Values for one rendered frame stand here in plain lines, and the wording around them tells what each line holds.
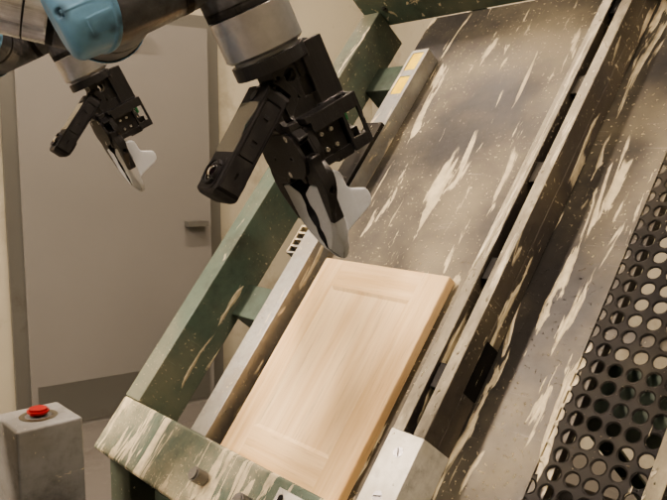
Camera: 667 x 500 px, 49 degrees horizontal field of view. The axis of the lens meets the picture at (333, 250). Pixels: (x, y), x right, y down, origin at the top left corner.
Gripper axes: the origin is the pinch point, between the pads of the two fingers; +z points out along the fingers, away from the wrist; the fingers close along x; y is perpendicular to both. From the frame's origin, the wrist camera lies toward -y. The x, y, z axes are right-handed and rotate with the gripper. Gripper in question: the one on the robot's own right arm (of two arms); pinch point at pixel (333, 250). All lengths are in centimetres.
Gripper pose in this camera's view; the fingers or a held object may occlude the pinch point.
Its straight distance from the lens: 74.6
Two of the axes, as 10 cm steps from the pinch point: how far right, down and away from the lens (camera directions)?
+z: 3.8, 8.5, 3.7
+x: -5.5, -1.1, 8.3
